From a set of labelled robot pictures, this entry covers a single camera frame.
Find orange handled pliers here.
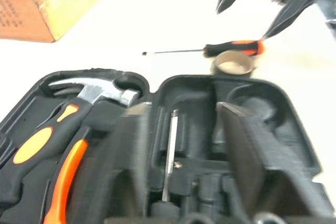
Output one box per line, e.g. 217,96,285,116
43,126,92,224

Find black orange handled screwdriver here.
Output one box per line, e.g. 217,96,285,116
141,39,266,59
161,108,180,202

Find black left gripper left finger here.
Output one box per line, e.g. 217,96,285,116
78,102,153,224

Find black plastic tool case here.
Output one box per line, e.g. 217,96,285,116
0,68,326,224

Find brown cardboard box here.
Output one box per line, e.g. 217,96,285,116
0,0,128,44

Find black orange claw hammer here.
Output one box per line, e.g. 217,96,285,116
0,77,142,205

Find brown tape roll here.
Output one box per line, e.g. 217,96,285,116
211,50,257,77

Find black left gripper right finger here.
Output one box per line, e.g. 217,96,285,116
216,102,334,224

